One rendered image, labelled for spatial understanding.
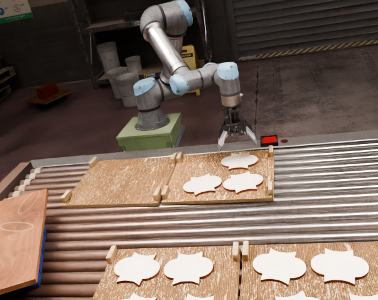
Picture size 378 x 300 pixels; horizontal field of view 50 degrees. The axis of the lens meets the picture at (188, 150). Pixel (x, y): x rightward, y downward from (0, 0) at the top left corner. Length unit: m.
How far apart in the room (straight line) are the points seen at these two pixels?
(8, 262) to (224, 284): 0.63
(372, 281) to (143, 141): 1.27
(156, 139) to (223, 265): 0.96
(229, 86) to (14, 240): 0.89
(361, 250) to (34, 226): 1.01
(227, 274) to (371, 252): 0.40
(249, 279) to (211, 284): 0.10
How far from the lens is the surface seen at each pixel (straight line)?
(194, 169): 1.68
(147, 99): 2.05
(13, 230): 1.48
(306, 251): 1.24
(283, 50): 6.27
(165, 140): 2.01
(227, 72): 1.49
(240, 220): 1.40
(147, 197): 1.58
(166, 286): 1.20
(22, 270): 1.29
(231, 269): 1.21
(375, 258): 1.24
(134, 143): 2.06
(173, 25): 1.83
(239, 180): 1.55
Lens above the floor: 1.78
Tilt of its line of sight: 27 degrees down
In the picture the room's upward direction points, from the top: 11 degrees counter-clockwise
